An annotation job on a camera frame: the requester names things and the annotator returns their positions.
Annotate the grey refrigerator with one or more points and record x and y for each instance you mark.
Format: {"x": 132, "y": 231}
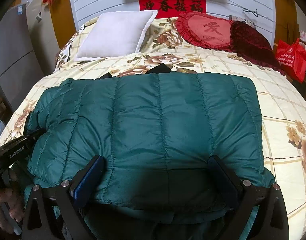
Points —
{"x": 15, "y": 55}

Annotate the person's left hand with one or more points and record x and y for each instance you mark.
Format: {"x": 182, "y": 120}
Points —
{"x": 5, "y": 205}

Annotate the red shopping bag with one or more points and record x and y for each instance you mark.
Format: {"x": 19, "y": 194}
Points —
{"x": 291, "y": 60}

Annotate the bed with floral checked sheet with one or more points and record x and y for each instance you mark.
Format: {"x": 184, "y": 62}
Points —
{"x": 280, "y": 110}

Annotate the white wall socket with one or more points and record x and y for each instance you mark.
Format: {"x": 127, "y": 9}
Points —
{"x": 38, "y": 17}

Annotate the dark red velvet pillow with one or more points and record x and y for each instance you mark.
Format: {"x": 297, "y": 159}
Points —
{"x": 252, "y": 42}

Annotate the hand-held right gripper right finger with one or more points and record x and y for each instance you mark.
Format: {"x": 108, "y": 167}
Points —
{"x": 224, "y": 182}

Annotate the red heart-shaped pillow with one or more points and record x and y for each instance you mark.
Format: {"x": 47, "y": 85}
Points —
{"x": 210, "y": 30}

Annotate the red wall banner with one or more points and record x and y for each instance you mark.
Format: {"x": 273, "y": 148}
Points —
{"x": 171, "y": 3}

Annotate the green quilted puffer jacket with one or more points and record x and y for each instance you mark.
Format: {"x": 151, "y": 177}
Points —
{"x": 155, "y": 120}

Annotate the white square pillow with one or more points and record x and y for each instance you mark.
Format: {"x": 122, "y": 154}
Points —
{"x": 113, "y": 35}

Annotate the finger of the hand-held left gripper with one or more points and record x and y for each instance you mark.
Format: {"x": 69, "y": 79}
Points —
{"x": 34, "y": 136}

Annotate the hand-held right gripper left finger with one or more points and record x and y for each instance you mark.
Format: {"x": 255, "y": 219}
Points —
{"x": 89, "y": 177}

